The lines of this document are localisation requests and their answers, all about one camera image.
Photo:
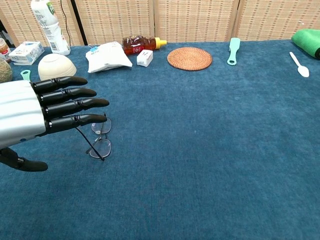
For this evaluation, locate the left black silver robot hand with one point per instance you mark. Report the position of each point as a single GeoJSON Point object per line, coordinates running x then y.
{"type": "Point", "coordinates": [20, 110]}

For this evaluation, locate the black wire-frame eyeglasses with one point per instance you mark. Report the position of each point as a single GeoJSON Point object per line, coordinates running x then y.
{"type": "Point", "coordinates": [101, 150]}

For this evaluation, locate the small mint green brush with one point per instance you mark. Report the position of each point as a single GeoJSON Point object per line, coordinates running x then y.
{"type": "Point", "coordinates": [25, 74]}

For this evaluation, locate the seed jar black lid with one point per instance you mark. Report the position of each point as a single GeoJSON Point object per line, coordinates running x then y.
{"type": "Point", "coordinates": [4, 72]}

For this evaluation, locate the white blue carton box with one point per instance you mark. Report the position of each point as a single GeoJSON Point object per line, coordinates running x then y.
{"type": "Point", "coordinates": [25, 53]}

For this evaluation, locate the beige upturned bowl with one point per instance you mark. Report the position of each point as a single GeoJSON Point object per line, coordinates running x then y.
{"type": "Point", "coordinates": [57, 66]}

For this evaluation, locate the brown spread jar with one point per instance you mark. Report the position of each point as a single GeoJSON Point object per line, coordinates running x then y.
{"type": "Point", "coordinates": [3, 48]}

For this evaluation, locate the white drink bottle yellow cap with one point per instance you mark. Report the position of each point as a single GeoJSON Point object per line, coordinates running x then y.
{"type": "Point", "coordinates": [52, 32]}

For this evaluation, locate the blue binder clip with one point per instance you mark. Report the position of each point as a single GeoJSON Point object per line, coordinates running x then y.
{"type": "Point", "coordinates": [93, 49]}

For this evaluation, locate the white powder bag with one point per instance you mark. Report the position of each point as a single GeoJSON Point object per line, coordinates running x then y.
{"type": "Point", "coordinates": [107, 58]}

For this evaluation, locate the black tripod stand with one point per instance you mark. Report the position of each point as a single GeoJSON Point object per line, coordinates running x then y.
{"type": "Point", "coordinates": [78, 23]}

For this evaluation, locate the honey squeeze bottle yellow cap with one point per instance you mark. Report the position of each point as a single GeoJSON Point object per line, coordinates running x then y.
{"type": "Point", "coordinates": [136, 45]}

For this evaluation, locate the small white box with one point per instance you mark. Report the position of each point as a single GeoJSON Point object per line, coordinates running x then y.
{"type": "Point", "coordinates": [144, 58]}

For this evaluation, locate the blue table cloth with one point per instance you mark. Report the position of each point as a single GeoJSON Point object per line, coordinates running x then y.
{"type": "Point", "coordinates": [187, 150]}

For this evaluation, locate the round woven rattan coaster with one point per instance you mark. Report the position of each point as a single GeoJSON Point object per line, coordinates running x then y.
{"type": "Point", "coordinates": [189, 59]}

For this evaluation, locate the bamboo folding screen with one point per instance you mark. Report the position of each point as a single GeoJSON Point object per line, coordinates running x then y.
{"type": "Point", "coordinates": [195, 20]}

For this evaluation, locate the long mint green paddle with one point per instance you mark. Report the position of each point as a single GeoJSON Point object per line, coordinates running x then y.
{"type": "Point", "coordinates": [234, 48]}

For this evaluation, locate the white plastic spoon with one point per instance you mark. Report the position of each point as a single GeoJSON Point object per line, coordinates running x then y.
{"type": "Point", "coordinates": [303, 71]}

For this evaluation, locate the folded green towel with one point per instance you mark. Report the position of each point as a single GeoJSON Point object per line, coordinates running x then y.
{"type": "Point", "coordinates": [306, 41]}

